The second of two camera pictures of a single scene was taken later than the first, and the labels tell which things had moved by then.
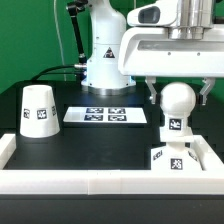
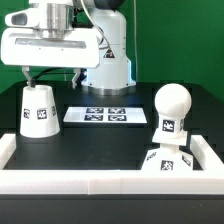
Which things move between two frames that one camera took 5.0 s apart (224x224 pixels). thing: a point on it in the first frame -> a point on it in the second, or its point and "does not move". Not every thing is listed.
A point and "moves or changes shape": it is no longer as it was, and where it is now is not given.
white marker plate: (105, 114) does not move
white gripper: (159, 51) -> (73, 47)
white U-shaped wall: (206, 181) does not move
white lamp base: (174, 156) moves or changes shape
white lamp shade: (39, 113) does not move
